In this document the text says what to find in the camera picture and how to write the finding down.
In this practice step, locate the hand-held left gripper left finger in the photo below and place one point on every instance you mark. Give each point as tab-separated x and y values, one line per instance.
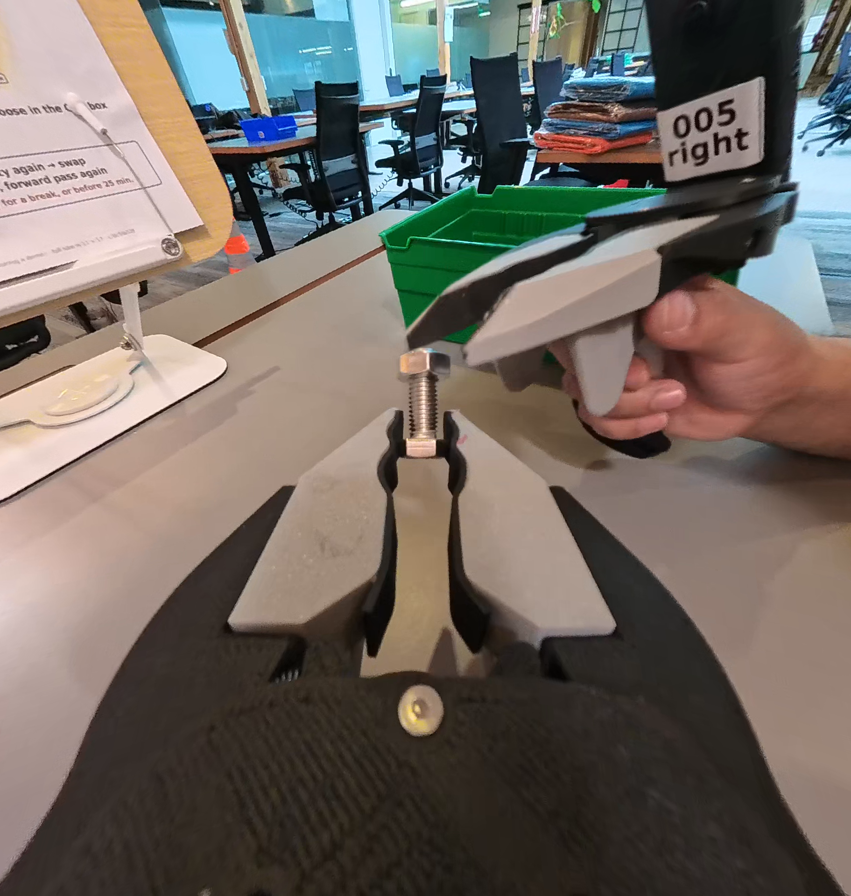
313	553

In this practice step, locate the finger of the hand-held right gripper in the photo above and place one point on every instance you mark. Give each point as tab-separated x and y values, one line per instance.
488	283
572	301

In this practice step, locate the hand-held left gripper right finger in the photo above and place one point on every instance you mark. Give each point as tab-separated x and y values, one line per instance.
530	560

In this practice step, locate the green plastic bin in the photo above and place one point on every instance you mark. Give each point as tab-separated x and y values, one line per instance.
439	252

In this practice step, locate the large steel hex bolt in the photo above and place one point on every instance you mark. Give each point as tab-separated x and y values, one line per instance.
425	364

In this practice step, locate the large steel nut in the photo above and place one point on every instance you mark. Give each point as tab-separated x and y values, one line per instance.
422	449

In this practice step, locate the person's right hand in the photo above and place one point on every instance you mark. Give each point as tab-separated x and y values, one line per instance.
740	371

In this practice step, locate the stack of folded cloths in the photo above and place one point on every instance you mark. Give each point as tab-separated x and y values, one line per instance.
600	119

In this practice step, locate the black office chair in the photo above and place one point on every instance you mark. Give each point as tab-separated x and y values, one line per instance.
425	126
338	140
548	84
499	112

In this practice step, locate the white stand base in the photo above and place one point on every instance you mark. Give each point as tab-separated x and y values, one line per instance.
152	378

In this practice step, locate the orange traffic cone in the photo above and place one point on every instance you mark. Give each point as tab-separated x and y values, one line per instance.
237	255

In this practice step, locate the small blue storage bin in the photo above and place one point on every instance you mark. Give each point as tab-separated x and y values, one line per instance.
268	129

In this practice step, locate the wooden display board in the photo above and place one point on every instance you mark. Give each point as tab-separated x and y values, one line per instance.
170	119

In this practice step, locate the printed instruction sheet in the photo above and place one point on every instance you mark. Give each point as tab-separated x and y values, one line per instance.
47	140

